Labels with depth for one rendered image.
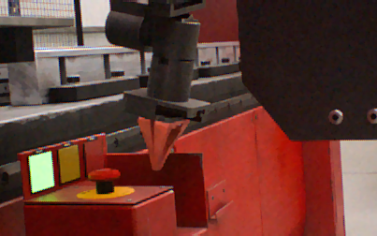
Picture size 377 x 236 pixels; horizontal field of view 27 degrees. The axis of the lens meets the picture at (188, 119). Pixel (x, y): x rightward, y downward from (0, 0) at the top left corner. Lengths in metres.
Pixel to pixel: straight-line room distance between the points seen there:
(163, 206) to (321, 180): 2.09
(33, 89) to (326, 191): 1.81
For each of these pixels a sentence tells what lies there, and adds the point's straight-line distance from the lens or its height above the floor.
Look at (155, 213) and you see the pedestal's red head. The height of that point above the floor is 0.76.
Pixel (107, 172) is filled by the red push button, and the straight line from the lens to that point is 0.99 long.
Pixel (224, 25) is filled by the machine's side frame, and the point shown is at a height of 1.04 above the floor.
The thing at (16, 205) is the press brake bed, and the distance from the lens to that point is 1.12.
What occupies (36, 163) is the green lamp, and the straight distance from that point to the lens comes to 1.02.
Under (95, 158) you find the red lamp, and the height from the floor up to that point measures 0.81.
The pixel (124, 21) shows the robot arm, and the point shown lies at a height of 0.99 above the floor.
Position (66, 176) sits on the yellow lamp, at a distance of 1.08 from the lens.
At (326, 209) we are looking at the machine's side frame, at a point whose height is 0.32.
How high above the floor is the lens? 0.95
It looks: 5 degrees down
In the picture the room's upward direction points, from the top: 4 degrees counter-clockwise
